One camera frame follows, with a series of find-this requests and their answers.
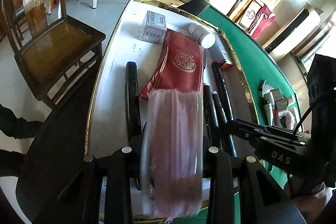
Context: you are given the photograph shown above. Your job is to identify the black marker white caps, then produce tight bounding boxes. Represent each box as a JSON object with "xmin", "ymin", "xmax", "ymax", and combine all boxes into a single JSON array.
[{"xmin": 211, "ymin": 62, "xmax": 237, "ymax": 157}]

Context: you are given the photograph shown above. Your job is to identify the pink transparent pencil case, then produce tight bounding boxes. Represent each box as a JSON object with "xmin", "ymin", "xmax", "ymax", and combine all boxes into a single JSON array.
[{"xmin": 140, "ymin": 89, "xmax": 203, "ymax": 218}]

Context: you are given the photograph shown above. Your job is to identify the white round bottle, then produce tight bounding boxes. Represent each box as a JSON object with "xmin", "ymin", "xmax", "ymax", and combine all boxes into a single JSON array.
[{"xmin": 189, "ymin": 23, "xmax": 216, "ymax": 49}]

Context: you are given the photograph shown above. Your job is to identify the black blue-capped marker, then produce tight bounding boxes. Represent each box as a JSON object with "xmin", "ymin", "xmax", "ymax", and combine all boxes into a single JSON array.
[{"xmin": 125, "ymin": 61, "xmax": 141, "ymax": 142}]

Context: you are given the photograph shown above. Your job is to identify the small white barcode box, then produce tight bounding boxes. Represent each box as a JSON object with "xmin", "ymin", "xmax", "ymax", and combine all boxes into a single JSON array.
[{"xmin": 138, "ymin": 10, "xmax": 167, "ymax": 44}]

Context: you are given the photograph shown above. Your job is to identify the pink fluffy pompom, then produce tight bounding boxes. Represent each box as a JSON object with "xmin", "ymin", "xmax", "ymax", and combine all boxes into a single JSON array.
[{"xmin": 284, "ymin": 111, "xmax": 297, "ymax": 130}]

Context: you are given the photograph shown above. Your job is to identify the red foil pouch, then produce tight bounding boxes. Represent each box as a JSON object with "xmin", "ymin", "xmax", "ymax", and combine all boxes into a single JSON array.
[{"xmin": 139, "ymin": 30, "xmax": 205, "ymax": 100}]

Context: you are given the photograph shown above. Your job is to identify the white gold-rimmed tray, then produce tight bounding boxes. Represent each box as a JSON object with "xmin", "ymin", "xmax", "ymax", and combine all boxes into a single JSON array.
[{"xmin": 84, "ymin": 0, "xmax": 261, "ymax": 223}]

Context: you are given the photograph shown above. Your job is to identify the wooden chair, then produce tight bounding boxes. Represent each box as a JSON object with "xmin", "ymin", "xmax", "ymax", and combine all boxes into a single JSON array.
[{"xmin": 1, "ymin": 0, "xmax": 106, "ymax": 109}]

